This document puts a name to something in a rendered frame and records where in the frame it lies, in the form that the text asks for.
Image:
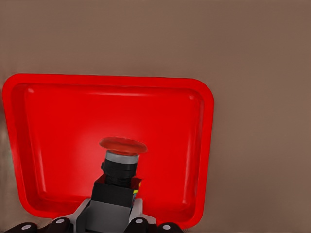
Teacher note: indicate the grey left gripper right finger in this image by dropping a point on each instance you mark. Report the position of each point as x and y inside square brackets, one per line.
[139, 214]

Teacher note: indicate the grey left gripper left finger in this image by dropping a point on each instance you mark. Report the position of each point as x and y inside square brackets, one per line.
[79, 216]

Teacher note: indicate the red mushroom push-button switch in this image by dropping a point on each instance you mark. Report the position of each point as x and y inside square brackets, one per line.
[119, 167]

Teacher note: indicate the red plastic tray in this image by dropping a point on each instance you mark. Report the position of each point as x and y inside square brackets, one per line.
[60, 136]

